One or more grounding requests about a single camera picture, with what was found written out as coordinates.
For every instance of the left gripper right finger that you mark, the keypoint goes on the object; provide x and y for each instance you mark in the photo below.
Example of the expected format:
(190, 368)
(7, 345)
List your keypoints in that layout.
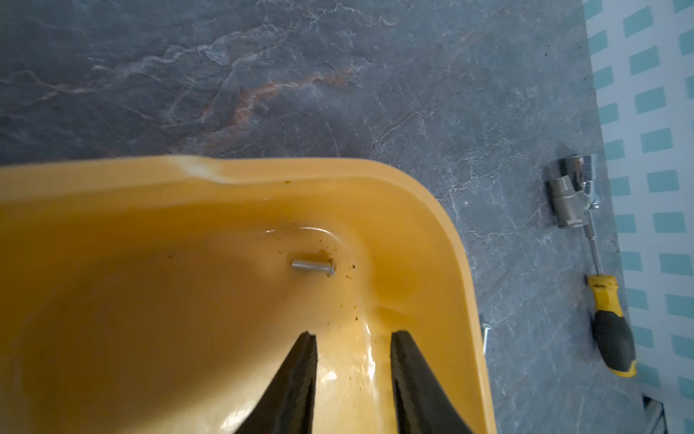
(421, 404)

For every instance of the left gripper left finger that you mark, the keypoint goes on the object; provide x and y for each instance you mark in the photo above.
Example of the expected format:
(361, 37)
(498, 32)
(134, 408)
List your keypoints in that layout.
(287, 406)

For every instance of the silver screw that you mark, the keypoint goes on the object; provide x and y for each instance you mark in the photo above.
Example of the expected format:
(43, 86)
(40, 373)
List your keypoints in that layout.
(326, 267)
(486, 328)

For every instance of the yellow black screwdriver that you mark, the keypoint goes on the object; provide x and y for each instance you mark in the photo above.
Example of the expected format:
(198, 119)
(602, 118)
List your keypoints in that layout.
(610, 329)

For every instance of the yellow plastic storage box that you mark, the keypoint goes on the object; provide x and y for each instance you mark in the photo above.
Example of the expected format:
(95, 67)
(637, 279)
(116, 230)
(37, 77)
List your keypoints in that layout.
(156, 294)

